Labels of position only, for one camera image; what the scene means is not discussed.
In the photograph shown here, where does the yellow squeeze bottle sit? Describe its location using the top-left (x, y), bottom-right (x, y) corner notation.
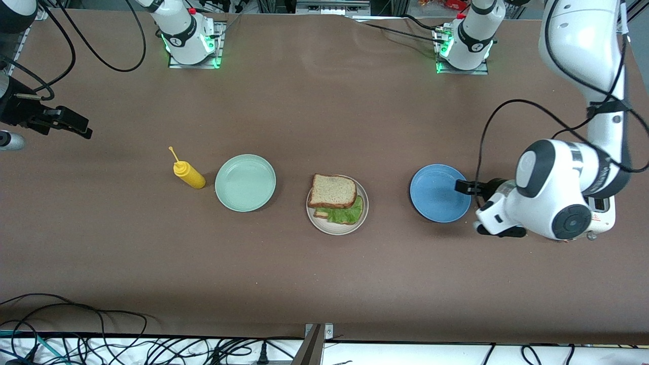
top-left (168, 147), bottom-right (206, 190)

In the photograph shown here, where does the green lettuce leaf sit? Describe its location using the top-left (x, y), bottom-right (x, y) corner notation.
top-left (316, 195), bottom-right (364, 225)

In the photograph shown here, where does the brown bread slice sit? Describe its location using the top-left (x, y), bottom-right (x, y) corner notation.
top-left (308, 174), bottom-right (358, 209)
top-left (313, 207), bottom-right (358, 226)

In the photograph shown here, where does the blue plate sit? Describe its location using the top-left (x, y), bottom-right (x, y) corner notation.
top-left (410, 163), bottom-right (472, 223)

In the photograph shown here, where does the beige plate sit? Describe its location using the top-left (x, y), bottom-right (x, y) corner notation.
top-left (306, 174), bottom-right (369, 236)

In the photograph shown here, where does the mint green plate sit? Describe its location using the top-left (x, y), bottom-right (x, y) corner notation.
top-left (214, 154), bottom-right (277, 212)

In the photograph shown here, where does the white toaster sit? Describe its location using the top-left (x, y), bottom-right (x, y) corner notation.
top-left (558, 195), bottom-right (617, 243)

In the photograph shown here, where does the brown table mat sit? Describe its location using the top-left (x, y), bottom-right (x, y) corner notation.
top-left (0, 9), bottom-right (649, 345)

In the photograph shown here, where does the red orange object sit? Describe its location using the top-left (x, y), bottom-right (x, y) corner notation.
top-left (418, 0), bottom-right (470, 12)

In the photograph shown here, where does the grey device box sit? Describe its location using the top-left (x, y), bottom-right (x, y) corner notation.
top-left (296, 0), bottom-right (371, 16)

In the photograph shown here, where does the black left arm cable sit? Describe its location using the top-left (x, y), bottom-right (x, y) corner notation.
top-left (474, 0), bottom-right (649, 206)

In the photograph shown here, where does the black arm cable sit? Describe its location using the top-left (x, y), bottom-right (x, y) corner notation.
top-left (474, 0), bottom-right (649, 206)
top-left (0, 0), bottom-right (148, 101)

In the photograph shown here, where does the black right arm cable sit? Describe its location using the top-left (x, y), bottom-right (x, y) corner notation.
top-left (0, 0), bottom-right (148, 101)

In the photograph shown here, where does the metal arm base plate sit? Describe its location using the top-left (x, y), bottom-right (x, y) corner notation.
top-left (167, 20), bottom-right (225, 69)
top-left (435, 25), bottom-right (490, 76)

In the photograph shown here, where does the long black base cable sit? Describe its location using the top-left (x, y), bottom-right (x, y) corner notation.
top-left (350, 15), bottom-right (447, 44)

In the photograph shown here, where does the short black base cable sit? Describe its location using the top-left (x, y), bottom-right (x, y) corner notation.
top-left (403, 14), bottom-right (442, 32)

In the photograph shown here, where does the black looping cable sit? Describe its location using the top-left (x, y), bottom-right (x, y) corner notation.
top-left (0, 293), bottom-right (149, 338)

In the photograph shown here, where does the teal cable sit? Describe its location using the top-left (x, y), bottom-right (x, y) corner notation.
top-left (0, 330), bottom-right (69, 365)

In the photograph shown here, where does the aluminium post with bracket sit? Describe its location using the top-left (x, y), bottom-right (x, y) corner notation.
top-left (292, 323), bottom-right (334, 365)

